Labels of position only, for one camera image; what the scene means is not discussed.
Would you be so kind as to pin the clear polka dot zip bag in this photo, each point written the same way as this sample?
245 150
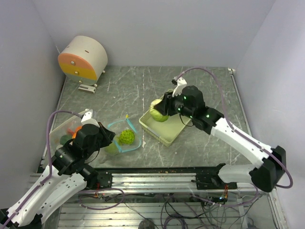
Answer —
61 130

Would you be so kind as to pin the aluminium rail base frame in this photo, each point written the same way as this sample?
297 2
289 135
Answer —
153 180

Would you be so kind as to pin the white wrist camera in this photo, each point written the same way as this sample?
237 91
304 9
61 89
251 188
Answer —
180 83
89 117

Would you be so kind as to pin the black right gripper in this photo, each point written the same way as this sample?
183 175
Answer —
165 106

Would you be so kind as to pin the pale green plastic basket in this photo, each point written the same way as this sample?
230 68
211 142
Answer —
165 132

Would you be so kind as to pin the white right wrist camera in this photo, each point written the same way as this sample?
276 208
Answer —
180 83

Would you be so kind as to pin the round cream drawer cabinet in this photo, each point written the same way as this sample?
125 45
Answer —
83 60

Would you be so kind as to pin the small white metal bracket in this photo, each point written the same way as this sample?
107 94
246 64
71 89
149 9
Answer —
87 88

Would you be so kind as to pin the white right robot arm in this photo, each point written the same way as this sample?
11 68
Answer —
267 164

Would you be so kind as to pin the light green cabbage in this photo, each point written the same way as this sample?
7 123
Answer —
112 149

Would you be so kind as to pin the green custard apple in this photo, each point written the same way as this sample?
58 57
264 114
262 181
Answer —
127 137

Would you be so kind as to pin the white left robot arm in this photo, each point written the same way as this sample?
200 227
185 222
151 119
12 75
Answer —
67 174

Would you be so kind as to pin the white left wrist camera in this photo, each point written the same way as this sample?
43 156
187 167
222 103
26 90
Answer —
89 117

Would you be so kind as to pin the clear blue-zipper plastic bag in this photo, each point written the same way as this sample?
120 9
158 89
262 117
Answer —
117 127

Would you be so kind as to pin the dark green avocado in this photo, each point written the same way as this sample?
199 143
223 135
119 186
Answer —
64 139

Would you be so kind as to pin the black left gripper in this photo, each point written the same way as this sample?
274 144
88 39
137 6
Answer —
108 135

